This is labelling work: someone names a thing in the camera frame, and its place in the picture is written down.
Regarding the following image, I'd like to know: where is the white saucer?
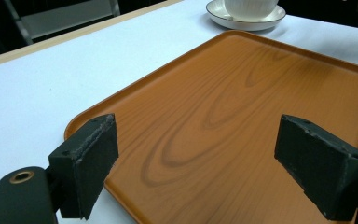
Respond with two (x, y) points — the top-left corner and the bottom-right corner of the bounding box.
(205, 0), (287, 32)

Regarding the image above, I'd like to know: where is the white ribbed cup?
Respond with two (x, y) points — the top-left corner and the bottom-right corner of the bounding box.
(223, 0), (280, 22)

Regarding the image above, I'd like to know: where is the wooden tray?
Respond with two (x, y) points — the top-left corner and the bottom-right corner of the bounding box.
(63, 29), (358, 224)

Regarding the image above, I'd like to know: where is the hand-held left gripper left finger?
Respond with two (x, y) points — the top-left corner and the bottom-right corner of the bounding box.
(48, 113), (119, 221)

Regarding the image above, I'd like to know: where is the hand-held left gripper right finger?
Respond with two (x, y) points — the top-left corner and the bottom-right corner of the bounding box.
(273, 114), (358, 222)

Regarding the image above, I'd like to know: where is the metal stand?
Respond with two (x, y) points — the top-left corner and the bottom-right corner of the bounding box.
(3, 0), (121, 46)

